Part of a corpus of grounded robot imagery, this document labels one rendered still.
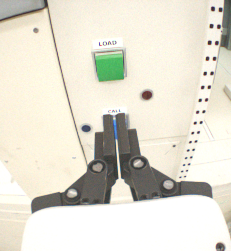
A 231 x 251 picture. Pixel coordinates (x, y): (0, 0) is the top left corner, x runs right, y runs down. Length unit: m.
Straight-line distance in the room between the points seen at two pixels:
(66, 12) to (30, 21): 0.04
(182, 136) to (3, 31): 0.31
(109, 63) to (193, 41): 0.11
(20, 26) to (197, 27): 0.20
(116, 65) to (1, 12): 0.14
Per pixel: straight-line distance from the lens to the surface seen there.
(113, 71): 0.24
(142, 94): 0.28
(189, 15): 0.25
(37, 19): 0.24
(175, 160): 0.40
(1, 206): 0.65
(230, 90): 0.84
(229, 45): 1.35
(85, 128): 0.31
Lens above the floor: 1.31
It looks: 42 degrees down
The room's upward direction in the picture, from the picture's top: 6 degrees counter-clockwise
